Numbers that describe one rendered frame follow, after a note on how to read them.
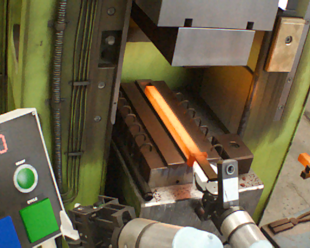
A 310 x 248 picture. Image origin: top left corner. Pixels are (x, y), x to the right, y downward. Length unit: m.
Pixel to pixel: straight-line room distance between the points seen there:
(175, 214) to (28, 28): 0.61
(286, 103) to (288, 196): 1.45
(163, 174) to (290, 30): 0.54
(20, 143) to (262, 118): 0.81
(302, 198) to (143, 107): 1.71
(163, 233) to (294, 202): 2.25
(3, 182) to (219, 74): 0.87
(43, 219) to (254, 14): 0.65
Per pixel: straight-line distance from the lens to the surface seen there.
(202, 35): 1.03
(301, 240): 1.55
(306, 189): 3.01
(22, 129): 0.95
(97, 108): 1.21
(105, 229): 0.75
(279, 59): 1.35
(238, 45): 1.09
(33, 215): 0.97
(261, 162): 1.60
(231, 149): 1.34
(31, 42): 1.08
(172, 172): 1.23
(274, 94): 1.44
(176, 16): 0.99
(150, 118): 1.36
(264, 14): 1.10
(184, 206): 1.25
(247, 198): 1.35
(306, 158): 1.42
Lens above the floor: 1.72
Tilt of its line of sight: 33 degrees down
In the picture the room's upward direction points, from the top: 11 degrees clockwise
